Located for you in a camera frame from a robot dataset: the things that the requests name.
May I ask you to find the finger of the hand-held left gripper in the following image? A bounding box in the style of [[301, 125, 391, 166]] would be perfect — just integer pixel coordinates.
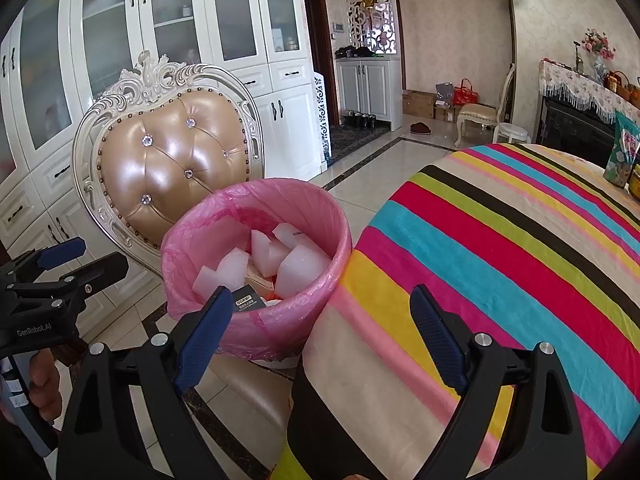
[[0, 237, 87, 286], [9, 251, 130, 311]]

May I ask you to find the dark patterned doormat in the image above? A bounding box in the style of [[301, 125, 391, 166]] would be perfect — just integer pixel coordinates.
[[327, 122, 393, 161]]

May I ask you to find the dark wooden door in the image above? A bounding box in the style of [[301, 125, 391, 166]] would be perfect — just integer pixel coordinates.
[[302, 0, 337, 131]]

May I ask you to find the tall white glass-door cabinet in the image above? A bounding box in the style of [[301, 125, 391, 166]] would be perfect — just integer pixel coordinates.
[[0, 0, 321, 331]]

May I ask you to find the wicker basket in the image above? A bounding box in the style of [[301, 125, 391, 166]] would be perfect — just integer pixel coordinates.
[[605, 71, 631, 96]]

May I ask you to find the low white cabinet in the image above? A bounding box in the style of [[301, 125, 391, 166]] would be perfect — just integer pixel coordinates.
[[335, 55, 403, 131]]

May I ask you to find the white round stool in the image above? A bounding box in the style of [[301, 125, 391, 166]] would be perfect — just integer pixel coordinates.
[[492, 122, 532, 146]]

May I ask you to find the cream dining chair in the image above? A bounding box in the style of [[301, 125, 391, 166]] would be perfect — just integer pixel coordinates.
[[455, 63, 517, 148]]

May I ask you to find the pink flower bouquet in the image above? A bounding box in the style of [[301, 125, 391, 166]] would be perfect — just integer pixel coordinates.
[[582, 28, 616, 61]]

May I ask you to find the trash bin with pink liner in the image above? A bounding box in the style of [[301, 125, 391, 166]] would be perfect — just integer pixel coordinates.
[[161, 178, 353, 368]]

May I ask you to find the striped colourful tablecloth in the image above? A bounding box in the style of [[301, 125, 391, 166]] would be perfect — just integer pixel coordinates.
[[272, 142, 640, 480]]

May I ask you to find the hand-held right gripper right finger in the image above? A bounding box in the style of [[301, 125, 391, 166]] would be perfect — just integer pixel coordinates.
[[409, 284, 587, 480]]

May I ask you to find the beige tufted ornate chair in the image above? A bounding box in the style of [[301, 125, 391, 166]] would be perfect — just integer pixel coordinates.
[[71, 50, 293, 461]]

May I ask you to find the floral lace piano cover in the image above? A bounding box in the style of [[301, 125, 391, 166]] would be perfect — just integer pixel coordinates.
[[539, 60, 640, 126]]

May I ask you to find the row of dark shoes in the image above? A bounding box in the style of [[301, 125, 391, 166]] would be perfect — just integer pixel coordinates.
[[342, 110, 383, 128]]

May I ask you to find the white carved floor panel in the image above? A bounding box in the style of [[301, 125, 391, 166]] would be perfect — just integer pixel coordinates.
[[312, 74, 333, 167]]

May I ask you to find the black cardboard box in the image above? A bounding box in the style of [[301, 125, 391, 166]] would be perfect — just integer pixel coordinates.
[[232, 284, 267, 313]]

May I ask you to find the green snack bag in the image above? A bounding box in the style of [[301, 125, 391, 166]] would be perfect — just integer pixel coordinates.
[[602, 110, 640, 188]]

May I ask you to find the white lattice entry screen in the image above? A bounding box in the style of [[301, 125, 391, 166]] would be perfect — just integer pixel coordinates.
[[342, 0, 398, 56]]

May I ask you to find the person's left hand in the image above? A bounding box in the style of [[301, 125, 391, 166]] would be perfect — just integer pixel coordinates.
[[27, 347, 63, 423]]

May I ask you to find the red gift bag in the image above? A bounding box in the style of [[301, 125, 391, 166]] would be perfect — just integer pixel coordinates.
[[452, 78, 480, 106]]

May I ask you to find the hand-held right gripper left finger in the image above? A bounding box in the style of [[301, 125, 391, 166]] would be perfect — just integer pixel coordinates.
[[57, 285, 236, 480]]

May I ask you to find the brown cardboard box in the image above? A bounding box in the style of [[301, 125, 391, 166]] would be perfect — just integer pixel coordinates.
[[402, 90, 436, 118]]

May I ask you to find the white foam block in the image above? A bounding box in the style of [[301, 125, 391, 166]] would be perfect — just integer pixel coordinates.
[[250, 230, 286, 278], [192, 251, 250, 301], [275, 245, 332, 298], [272, 222, 326, 256]]

